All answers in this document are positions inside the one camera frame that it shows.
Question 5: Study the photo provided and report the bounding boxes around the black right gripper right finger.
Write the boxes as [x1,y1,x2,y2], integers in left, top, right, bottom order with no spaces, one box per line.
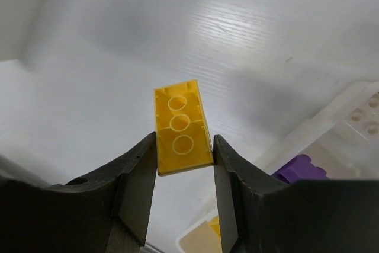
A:
[213,135,378,252]

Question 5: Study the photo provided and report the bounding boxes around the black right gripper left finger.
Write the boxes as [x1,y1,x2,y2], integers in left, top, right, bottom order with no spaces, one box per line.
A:
[1,133,157,252]

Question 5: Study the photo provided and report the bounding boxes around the pale yellow lego brick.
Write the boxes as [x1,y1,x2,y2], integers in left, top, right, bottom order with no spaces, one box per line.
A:
[208,216,221,240]

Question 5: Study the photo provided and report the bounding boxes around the purple sloped lego brick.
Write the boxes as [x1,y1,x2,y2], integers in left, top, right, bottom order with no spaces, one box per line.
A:
[272,154,327,184]

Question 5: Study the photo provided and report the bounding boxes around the yellow 2x4 lego brick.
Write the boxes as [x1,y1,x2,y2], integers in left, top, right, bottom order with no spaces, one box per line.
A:
[154,80,214,177]

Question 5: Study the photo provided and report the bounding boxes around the white curved lego brick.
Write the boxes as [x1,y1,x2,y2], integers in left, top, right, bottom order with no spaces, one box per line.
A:
[344,92,378,143]

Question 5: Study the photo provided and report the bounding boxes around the right white divided container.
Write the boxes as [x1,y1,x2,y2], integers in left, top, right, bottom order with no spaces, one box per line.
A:
[176,81,378,252]

